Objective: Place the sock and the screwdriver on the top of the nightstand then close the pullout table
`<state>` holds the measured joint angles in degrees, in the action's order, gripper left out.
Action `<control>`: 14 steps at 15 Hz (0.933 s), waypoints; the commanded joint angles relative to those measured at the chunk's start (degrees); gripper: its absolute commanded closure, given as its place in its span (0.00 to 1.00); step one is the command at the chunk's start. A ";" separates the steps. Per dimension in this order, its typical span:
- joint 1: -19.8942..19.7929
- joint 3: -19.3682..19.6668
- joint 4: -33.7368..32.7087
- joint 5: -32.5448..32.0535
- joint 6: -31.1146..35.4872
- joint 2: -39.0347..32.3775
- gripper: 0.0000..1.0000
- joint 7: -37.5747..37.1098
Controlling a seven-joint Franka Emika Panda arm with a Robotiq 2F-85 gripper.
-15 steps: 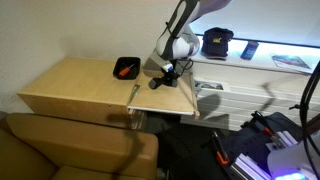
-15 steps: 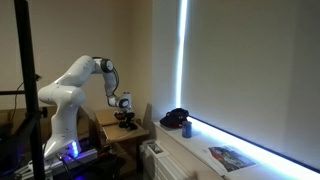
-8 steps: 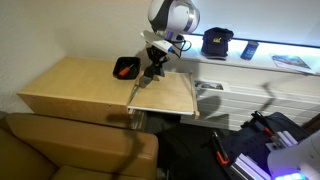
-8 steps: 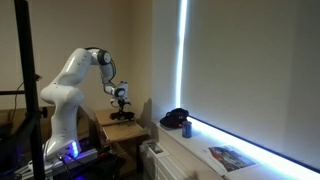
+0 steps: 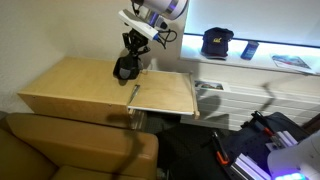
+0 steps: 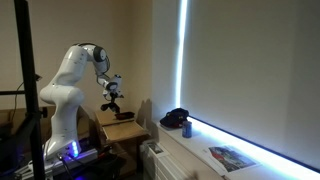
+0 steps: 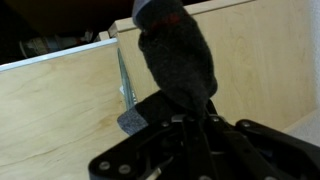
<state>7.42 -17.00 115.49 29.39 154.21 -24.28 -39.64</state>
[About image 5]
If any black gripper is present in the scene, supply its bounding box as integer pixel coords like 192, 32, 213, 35
121, 28, 152, 65

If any light wooden nightstand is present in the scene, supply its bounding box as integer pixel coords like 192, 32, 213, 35
17, 55, 145, 130

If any black plastic tray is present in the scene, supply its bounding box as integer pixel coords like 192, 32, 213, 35
112, 56, 142, 81

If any pen on table edge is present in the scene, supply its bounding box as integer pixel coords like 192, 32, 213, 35
128, 83, 141, 105

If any navy baseball cap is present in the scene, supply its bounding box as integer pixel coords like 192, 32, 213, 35
200, 27, 235, 60

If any white framed photo card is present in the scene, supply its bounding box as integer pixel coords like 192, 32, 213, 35
193, 79, 232, 93

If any blue drink can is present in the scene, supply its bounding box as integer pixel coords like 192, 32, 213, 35
240, 40, 260, 61

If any brown leather sofa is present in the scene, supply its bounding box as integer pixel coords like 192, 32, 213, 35
0, 111, 160, 180

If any white radiator cover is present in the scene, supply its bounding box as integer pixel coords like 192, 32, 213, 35
179, 77, 320, 132

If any white window sill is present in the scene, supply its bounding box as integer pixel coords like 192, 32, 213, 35
179, 33, 320, 77

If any black orange bar clamp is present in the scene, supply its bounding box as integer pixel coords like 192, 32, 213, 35
250, 110, 278, 143
211, 130, 232, 167

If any black robot cart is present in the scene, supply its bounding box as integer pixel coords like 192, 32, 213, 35
166, 110, 313, 180

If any colourful magazine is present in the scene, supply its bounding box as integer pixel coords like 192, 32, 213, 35
270, 54, 318, 75

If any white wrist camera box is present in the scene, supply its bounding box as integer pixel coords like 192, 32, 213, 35
118, 9, 160, 42

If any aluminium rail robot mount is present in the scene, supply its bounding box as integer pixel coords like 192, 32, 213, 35
229, 129, 299, 180

